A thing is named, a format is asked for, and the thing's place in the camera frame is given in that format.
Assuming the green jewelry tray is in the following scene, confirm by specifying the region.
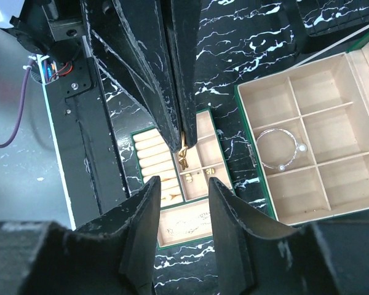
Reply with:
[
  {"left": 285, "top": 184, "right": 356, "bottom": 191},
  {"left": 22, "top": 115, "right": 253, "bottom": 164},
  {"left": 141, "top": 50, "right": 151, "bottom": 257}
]
[{"left": 131, "top": 109, "right": 232, "bottom": 248}]

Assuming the gold ring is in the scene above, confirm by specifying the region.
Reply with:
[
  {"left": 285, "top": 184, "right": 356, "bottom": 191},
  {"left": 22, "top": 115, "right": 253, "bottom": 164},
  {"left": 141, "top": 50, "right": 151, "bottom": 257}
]
[{"left": 177, "top": 132, "right": 190, "bottom": 171}]

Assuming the gold earring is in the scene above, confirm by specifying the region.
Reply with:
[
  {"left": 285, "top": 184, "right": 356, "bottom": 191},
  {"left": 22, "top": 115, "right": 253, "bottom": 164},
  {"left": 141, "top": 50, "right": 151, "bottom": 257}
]
[
  {"left": 205, "top": 168, "right": 215, "bottom": 175},
  {"left": 185, "top": 173, "right": 192, "bottom": 183}
]

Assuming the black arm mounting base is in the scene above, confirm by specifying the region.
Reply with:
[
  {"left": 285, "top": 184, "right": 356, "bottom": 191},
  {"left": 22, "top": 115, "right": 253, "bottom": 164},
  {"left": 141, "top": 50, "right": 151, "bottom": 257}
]
[{"left": 43, "top": 53, "right": 130, "bottom": 230}]

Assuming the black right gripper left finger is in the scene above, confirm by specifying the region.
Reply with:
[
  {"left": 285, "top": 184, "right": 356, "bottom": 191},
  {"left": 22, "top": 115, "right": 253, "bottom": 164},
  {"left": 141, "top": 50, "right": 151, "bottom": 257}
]
[{"left": 0, "top": 176, "right": 161, "bottom": 294}]

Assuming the silver bangle bracelet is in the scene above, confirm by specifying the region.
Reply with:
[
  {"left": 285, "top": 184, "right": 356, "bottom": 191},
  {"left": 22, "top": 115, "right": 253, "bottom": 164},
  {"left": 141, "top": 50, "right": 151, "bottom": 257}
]
[{"left": 255, "top": 127, "right": 308, "bottom": 171}]

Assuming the green jewelry box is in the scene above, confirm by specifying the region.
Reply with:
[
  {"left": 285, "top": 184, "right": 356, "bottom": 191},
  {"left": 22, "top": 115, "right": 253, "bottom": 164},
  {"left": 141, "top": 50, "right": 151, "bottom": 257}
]
[{"left": 236, "top": 37, "right": 369, "bottom": 226}]

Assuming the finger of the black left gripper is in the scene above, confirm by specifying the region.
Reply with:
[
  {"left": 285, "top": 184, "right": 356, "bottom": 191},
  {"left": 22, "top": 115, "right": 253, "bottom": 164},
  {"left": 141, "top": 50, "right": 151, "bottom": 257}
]
[
  {"left": 81, "top": 1, "right": 182, "bottom": 152},
  {"left": 155, "top": 1, "right": 202, "bottom": 146}
]

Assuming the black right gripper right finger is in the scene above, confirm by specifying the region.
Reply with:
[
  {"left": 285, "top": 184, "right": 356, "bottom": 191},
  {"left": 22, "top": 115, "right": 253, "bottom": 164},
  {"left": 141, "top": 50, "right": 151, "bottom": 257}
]
[{"left": 208, "top": 177, "right": 369, "bottom": 294}]

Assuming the rhinestone silver necklace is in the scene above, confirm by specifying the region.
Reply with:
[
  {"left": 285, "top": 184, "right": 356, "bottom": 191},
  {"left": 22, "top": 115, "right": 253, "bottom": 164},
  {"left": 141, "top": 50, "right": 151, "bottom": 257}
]
[{"left": 165, "top": 210, "right": 213, "bottom": 236}]

